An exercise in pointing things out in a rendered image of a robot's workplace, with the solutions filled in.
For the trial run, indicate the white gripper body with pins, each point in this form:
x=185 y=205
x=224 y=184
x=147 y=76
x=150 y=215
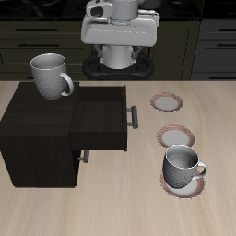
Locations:
x=120 y=33

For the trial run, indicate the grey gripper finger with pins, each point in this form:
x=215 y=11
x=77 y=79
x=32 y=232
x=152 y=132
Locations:
x=97 y=49
x=138 y=50

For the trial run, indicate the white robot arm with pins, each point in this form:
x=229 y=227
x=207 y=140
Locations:
x=118 y=56

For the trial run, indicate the white dotted porcelain mug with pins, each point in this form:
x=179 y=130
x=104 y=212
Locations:
x=50 y=81
x=178 y=172

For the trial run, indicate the dark wooden drawer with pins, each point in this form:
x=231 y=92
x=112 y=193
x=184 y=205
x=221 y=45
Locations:
x=100 y=123

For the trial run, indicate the dark wooden cabinet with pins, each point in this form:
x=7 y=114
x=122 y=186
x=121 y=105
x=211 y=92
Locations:
x=37 y=135

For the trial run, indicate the dark olive kitchen cupboards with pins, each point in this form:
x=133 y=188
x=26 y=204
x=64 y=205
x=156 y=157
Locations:
x=46 y=58

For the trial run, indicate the white plate with red rim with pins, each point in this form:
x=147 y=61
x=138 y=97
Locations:
x=192 y=188
x=176 y=136
x=166 y=102

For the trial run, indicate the black kitchen countertop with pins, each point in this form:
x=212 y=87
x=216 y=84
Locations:
x=37 y=9

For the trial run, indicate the dark grey kitchen cupboard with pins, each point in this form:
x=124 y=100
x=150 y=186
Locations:
x=215 y=52

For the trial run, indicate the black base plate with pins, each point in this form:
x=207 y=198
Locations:
x=144 y=68

